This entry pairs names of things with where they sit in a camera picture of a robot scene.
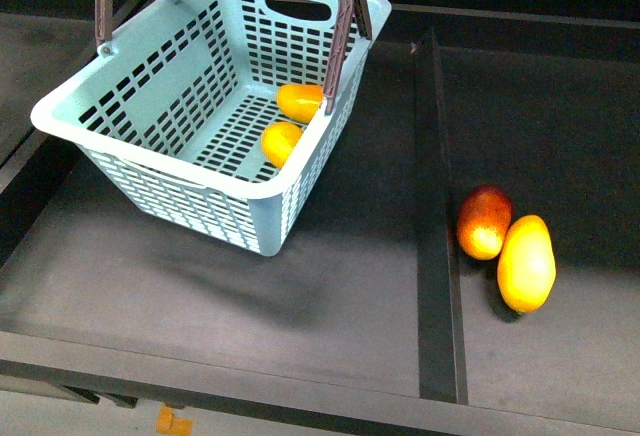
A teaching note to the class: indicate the yellow lemon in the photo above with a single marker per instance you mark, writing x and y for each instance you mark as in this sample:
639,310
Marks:
278,142

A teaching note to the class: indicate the yellow orange mango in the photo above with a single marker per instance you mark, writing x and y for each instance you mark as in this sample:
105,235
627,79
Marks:
299,102

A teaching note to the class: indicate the light blue plastic basket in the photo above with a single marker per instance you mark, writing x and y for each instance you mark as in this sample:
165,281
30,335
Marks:
175,113

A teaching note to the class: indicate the red yellow mango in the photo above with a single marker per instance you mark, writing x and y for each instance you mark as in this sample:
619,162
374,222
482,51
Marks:
483,221

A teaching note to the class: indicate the yellow mango on shelf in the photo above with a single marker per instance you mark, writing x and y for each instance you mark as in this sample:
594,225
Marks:
526,269

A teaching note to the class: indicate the black shelf divider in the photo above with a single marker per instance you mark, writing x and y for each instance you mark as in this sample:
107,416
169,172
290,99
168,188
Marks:
441,352

